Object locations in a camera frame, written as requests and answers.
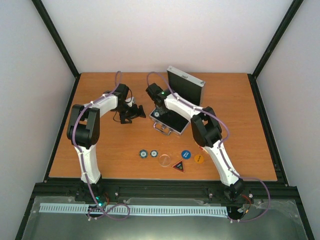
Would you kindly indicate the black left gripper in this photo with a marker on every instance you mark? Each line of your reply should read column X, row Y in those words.
column 134, row 114

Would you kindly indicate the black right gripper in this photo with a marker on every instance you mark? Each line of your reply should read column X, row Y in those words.
column 161, row 112

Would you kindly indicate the aluminium poker case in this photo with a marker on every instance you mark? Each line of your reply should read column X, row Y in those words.
column 186, row 91

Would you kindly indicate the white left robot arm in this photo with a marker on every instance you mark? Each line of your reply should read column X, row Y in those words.
column 84, row 126

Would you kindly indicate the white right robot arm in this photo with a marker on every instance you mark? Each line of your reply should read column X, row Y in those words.
column 206, row 132

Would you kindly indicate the blue white poker chip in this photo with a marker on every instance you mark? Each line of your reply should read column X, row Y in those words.
column 143, row 154
column 153, row 153

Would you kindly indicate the clear round disc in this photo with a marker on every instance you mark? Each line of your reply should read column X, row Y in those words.
column 164, row 160

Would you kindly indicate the blue round token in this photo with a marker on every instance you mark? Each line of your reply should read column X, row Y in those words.
column 186, row 154

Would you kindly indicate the black red triangle token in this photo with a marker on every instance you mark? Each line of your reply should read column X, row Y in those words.
column 179, row 166

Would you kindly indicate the orange round token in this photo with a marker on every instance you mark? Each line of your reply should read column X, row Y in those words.
column 199, row 158

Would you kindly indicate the white cable duct strip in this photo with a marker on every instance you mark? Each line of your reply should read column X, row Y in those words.
column 135, row 210

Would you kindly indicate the black aluminium frame rail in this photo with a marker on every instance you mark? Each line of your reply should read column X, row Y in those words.
column 208, row 191

